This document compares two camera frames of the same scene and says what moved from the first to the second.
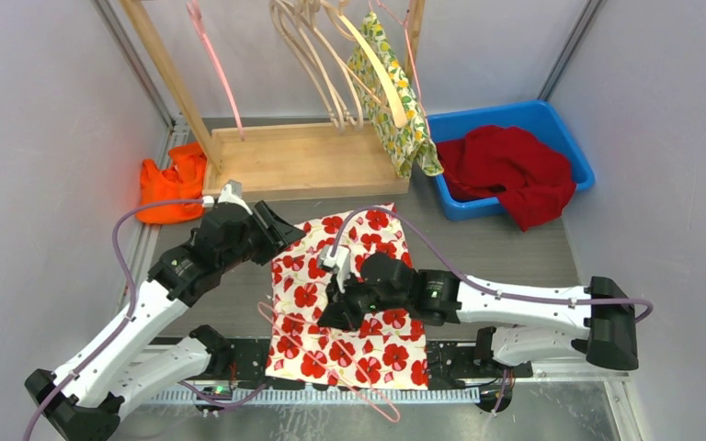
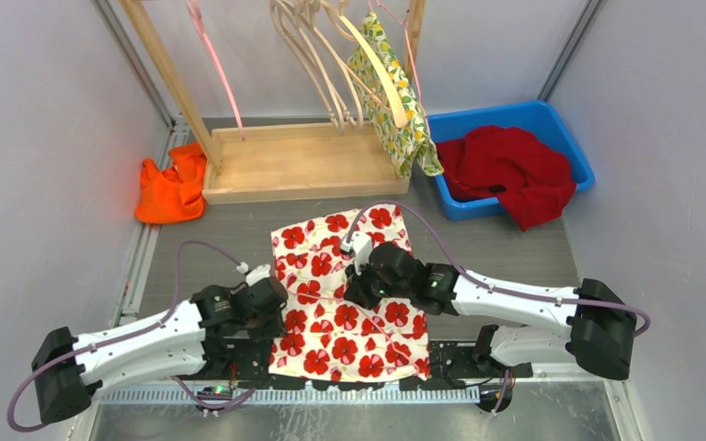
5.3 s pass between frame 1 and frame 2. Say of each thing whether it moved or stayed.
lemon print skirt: stayed
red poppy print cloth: stayed
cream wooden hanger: stayed
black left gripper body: moved
